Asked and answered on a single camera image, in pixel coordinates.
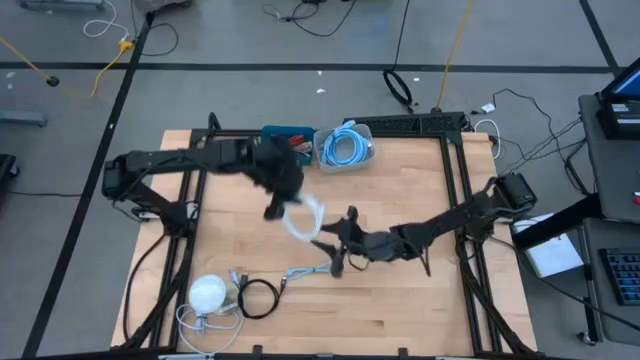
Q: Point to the black desk beam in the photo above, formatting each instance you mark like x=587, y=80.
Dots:
x=555, y=225

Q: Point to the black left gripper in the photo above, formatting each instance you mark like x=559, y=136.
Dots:
x=280, y=170

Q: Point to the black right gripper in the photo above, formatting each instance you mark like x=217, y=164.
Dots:
x=370, y=245

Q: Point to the white paper box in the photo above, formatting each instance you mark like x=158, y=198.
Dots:
x=552, y=255

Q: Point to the grey translucent plastic bin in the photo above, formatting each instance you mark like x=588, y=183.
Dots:
x=345, y=169

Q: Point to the small white tag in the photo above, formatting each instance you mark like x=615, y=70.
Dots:
x=488, y=107

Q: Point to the long grey equipment base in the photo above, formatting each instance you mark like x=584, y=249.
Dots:
x=60, y=4

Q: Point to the black round disc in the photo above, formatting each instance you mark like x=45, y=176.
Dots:
x=53, y=81

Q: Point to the blue plastic bin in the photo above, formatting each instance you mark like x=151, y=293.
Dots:
x=280, y=130

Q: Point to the short grey equipment base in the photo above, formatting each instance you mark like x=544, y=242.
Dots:
x=160, y=3

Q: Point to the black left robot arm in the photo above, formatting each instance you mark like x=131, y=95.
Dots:
x=165, y=161

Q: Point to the dark grey keyboard desk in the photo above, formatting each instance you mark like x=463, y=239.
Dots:
x=615, y=325

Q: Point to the laptop screen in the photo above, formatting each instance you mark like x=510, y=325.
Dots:
x=627, y=85

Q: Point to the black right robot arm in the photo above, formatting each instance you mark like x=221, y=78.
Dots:
x=450, y=220

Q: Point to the grey metal bar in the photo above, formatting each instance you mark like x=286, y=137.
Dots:
x=22, y=118

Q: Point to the white dome device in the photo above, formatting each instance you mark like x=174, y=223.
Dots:
x=206, y=294

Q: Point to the black power strip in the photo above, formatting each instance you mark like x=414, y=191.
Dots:
x=400, y=122

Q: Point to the black keyboard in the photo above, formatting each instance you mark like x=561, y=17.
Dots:
x=625, y=275

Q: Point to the clear round plastic stand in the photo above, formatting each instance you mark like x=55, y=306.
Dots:
x=234, y=300

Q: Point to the black aluminium table frame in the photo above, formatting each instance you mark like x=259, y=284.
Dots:
x=235, y=132

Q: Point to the black device box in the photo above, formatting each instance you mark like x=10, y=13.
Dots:
x=620, y=125

